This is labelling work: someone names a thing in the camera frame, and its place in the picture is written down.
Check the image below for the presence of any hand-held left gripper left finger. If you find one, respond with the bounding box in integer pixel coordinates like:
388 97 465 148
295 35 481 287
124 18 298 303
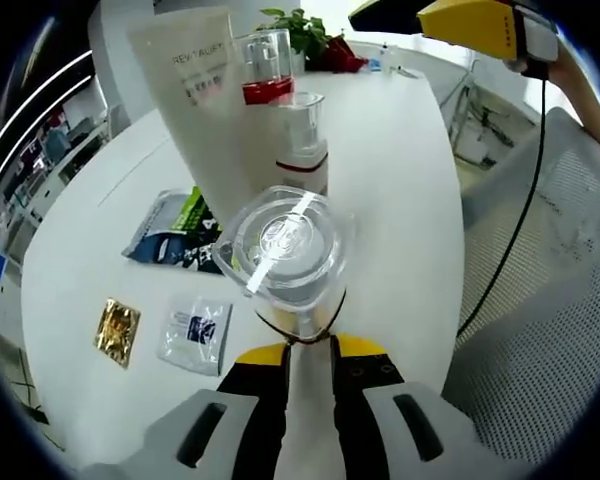
79 342 292 480

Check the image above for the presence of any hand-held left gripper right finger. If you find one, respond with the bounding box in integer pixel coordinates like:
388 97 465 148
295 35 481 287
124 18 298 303
328 333 481 480

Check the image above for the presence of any clear dark-label skincare sachet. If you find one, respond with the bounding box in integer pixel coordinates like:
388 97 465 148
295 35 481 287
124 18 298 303
155 294 234 377

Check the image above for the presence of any red-collared skincare pump bottle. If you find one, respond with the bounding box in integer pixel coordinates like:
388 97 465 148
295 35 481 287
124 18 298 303
232 28 299 166

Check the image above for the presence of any gold foil skincare sachet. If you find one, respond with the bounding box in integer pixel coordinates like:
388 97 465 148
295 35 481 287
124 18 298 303
93 298 142 370

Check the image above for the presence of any silver green black skincare sachet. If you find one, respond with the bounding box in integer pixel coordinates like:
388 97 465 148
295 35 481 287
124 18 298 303
121 186 226 275

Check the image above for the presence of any large white skincare tube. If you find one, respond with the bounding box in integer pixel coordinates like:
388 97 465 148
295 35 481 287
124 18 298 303
125 7 261 221

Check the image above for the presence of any small clear blue-label bottle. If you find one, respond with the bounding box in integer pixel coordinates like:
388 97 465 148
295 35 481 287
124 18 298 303
369 42 396 74

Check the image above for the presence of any red wrapped pot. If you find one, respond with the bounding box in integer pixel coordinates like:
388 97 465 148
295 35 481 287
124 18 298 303
322 35 370 75

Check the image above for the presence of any green potted plant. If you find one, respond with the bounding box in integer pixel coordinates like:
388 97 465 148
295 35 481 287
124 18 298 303
257 7 329 56

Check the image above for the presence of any grey mesh office chair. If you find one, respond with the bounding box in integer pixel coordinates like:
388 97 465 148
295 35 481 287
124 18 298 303
442 107 600 451

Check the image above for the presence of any white square pillar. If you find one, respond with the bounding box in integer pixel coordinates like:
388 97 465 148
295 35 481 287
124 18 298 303
87 0 156 131

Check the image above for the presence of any white office desk row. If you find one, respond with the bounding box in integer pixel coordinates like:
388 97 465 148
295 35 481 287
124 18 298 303
0 99 131 251

